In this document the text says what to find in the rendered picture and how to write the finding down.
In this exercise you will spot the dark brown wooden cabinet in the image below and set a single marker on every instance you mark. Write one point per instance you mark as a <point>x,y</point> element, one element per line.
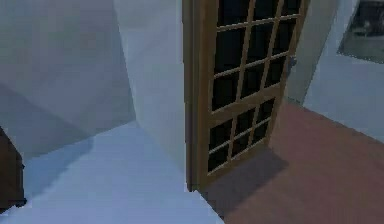
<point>9,173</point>

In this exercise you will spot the dark framed wall picture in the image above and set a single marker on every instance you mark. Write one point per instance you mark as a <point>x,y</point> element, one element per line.
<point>365,33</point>

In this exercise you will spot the wooden door with glass panes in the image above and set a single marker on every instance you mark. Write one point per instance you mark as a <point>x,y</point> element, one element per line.
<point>204,100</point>

